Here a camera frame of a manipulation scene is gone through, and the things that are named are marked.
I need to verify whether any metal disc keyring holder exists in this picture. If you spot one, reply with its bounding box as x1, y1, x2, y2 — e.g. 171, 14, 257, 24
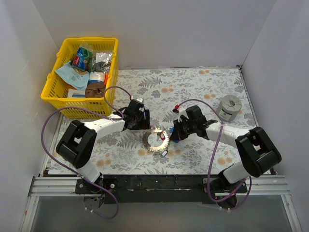
142, 128, 169, 153

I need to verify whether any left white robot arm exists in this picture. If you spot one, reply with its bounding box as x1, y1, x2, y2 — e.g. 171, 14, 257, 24
56, 99, 151, 193

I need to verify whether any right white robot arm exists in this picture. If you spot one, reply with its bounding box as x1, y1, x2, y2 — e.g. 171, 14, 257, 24
170, 105, 282, 192

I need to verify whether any black tag key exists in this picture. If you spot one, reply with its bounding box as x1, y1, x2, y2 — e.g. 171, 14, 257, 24
161, 150, 168, 158

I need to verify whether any grey paper wrapped roll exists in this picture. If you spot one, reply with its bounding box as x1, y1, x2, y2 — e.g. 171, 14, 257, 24
216, 95, 242, 122

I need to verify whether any floral table mat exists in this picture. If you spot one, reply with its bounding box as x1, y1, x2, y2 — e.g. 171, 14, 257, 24
91, 68, 256, 174

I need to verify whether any light blue paper pouch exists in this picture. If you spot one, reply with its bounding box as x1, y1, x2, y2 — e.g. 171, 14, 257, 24
55, 61, 90, 90

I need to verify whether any silver foil bag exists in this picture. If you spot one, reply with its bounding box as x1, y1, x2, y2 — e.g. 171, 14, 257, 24
92, 52, 113, 73

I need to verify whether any white blue box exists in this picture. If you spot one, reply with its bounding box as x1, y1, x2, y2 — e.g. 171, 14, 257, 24
67, 88, 85, 98

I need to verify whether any red blue snack pack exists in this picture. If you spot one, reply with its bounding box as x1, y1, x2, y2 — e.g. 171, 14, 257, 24
71, 54, 88, 71

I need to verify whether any green snack packet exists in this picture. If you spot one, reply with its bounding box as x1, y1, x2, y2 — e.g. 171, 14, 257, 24
77, 41, 94, 59

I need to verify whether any yellow plastic basket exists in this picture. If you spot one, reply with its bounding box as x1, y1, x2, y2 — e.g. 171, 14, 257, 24
41, 37, 118, 116

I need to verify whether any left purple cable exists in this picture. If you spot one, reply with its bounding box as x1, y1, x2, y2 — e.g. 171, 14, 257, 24
41, 86, 135, 219

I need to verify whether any purple cable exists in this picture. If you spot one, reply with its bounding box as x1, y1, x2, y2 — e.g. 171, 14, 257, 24
41, 86, 135, 219
178, 99, 252, 210

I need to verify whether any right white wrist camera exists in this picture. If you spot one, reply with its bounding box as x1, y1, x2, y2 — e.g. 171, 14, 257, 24
172, 104, 188, 123

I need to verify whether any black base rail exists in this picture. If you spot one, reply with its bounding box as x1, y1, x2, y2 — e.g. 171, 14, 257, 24
75, 174, 247, 204

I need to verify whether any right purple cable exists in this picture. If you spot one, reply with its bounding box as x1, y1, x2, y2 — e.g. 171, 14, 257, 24
178, 99, 252, 210

